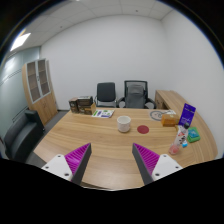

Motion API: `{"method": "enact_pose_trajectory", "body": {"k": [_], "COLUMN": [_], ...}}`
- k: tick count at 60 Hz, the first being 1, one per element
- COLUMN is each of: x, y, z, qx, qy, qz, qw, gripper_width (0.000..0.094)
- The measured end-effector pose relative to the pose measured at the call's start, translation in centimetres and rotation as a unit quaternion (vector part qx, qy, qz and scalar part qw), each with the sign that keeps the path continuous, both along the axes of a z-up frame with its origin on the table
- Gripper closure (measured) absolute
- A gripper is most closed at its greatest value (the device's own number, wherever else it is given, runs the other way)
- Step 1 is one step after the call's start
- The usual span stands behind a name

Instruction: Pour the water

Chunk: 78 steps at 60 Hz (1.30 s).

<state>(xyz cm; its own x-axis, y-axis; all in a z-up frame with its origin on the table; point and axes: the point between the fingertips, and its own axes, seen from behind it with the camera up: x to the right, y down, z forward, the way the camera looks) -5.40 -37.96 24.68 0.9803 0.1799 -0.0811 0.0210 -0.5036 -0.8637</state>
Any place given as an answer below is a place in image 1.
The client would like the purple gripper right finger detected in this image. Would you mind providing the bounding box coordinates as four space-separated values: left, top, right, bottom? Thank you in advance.
132 143 182 185

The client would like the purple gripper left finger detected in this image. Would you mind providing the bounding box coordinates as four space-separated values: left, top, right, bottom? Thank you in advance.
42 143 92 185

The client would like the clear plastic water bottle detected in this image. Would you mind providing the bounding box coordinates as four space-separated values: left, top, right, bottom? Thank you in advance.
169 123 190 155

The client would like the round red coaster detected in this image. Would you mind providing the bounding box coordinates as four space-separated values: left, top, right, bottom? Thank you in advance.
137 125 149 134

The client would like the round grey plate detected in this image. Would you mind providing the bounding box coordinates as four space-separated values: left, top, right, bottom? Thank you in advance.
149 111 163 121

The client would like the green small box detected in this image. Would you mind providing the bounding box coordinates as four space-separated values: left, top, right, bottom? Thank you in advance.
187 127 200 143

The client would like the white ceramic cup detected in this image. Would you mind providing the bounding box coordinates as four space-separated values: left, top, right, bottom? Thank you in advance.
117 116 131 133

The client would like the black leather sofa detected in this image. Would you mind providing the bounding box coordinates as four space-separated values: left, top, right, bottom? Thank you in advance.
4 110 45 163

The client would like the white green brochure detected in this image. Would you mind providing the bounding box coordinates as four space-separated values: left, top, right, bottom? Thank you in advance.
93 109 114 118

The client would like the brown cardboard box stack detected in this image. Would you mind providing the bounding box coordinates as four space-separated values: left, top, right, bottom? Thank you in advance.
78 96 96 115

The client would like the dark brown cardboard box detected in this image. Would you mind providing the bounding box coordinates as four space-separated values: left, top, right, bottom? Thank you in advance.
69 98 79 113

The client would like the purple standing sign card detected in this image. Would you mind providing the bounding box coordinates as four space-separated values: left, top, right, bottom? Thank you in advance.
179 103 196 126

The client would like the wooden side credenza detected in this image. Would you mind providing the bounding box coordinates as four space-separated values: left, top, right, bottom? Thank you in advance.
155 90 186 114

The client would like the grey mesh office chair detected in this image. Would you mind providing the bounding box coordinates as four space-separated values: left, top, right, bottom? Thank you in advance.
117 80 157 109

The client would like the black office chair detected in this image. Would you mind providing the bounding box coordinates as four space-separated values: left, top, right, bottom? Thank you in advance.
94 82 117 107

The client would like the wooden glass-door cabinet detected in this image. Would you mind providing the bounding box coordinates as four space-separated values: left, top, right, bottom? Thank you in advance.
22 59 57 124

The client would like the ceiling light panel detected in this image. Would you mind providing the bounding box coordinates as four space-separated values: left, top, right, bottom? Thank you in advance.
11 33 30 51

